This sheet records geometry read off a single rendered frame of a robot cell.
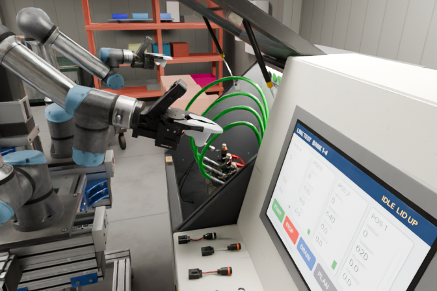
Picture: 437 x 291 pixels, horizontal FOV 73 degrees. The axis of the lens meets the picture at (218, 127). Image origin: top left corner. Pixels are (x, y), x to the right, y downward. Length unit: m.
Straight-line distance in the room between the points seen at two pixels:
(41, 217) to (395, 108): 0.99
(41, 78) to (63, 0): 7.13
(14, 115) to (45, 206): 0.36
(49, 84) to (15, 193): 0.30
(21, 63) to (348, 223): 0.83
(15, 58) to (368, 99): 0.82
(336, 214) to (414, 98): 0.25
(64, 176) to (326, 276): 1.24
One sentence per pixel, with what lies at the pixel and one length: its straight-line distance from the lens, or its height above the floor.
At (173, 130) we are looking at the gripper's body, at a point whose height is 1.41.
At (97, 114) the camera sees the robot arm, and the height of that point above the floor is 1.45.
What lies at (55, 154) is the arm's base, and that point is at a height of 1.06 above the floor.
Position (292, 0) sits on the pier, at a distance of 3.69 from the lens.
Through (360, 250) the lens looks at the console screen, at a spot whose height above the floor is 1.30.
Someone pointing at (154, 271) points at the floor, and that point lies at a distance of 2.29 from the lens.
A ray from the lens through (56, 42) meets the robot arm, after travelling 1.44.
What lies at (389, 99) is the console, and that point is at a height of 1.53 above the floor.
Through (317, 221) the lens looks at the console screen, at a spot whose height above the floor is 1.27.
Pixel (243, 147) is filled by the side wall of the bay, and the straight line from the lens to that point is 1.69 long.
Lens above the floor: 1.67
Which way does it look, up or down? 22 degrees down
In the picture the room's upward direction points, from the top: straight up
